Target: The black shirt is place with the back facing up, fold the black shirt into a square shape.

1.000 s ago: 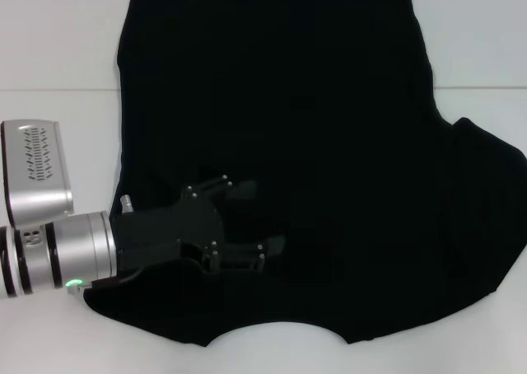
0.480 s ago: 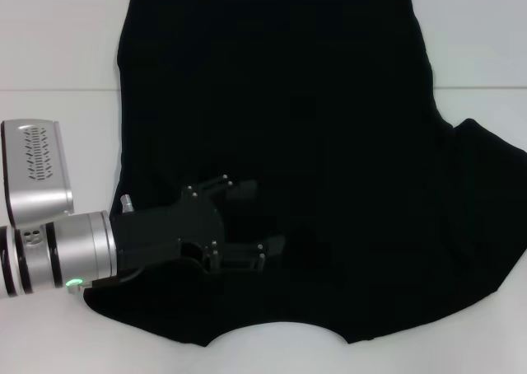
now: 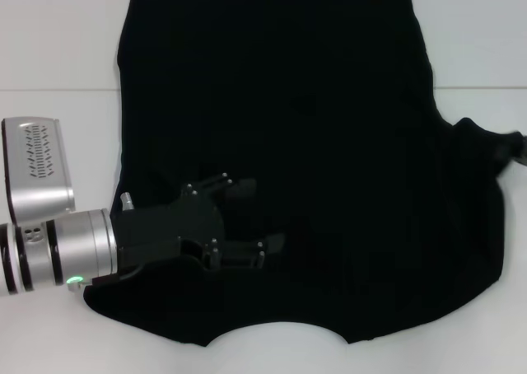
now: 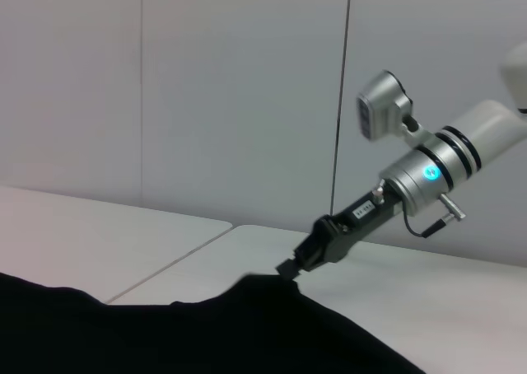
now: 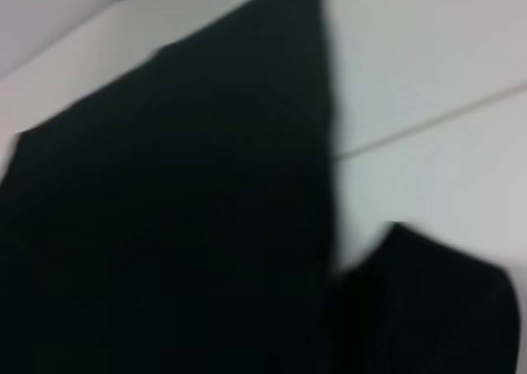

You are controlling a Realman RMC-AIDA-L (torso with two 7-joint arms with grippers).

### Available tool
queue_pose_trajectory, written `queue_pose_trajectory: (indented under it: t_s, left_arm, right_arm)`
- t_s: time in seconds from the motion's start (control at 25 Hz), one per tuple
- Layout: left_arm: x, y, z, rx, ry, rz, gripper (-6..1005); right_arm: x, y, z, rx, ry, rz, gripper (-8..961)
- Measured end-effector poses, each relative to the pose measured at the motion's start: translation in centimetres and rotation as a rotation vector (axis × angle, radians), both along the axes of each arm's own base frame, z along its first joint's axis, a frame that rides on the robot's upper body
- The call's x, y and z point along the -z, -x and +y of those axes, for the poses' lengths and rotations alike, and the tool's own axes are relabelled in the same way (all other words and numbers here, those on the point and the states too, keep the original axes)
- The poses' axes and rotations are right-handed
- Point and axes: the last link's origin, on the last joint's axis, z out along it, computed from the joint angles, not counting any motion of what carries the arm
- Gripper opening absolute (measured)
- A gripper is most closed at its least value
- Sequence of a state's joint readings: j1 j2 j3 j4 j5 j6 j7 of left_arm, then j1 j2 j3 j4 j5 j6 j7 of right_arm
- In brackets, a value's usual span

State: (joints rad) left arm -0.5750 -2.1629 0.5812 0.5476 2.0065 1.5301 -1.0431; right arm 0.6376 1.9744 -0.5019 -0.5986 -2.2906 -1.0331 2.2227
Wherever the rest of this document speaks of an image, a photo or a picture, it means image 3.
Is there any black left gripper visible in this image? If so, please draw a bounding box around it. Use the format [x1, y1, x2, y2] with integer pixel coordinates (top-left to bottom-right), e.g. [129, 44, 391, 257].
[111, 173, 287, 275]

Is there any black t-shirt with pink print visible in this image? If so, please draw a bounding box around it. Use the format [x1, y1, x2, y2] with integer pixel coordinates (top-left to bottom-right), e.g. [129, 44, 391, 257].
[82, 0, 525, 334]

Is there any silver vented wrist camera box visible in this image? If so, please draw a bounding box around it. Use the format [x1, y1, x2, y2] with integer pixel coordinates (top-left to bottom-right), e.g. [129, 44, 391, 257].
[1, 117, 77, 226]

